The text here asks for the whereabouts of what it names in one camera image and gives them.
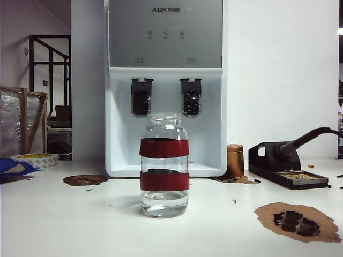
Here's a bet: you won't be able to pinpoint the blue cloth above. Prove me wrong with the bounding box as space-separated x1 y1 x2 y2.
0 157 38 176

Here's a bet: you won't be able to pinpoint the white AUX water dispenser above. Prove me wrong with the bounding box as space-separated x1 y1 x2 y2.
104 0 228 179

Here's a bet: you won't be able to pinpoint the wooden crate with plastic wrap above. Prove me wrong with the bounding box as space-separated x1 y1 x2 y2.
0 85 49 158

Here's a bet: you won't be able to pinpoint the white tape roll yellow core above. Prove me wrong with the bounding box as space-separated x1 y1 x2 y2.
9 153 59 170

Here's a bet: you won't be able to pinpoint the low wooden bench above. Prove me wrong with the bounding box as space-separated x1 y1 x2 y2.
46 120 73 161

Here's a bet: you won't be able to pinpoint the grey dispenser tap paddle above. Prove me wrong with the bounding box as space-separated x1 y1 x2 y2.
130 77 154 118
180 77 202 118

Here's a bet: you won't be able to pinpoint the gold cylindrical can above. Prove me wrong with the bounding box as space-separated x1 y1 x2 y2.
227 143 245 178

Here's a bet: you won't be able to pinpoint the brown cardboard box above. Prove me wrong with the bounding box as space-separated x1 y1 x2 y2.
55 104 72 121

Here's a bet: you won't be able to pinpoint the clear bottle with red bands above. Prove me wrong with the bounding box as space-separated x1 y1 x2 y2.
138 112 190 218

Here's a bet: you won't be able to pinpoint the black soldering iron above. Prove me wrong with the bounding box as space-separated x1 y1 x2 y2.
278 127 343 161

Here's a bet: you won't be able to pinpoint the black soldering iron stand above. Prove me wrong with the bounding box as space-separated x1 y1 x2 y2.
248 141 330 191

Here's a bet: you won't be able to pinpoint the black metal frame rack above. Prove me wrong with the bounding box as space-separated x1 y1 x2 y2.
28 35 72 108

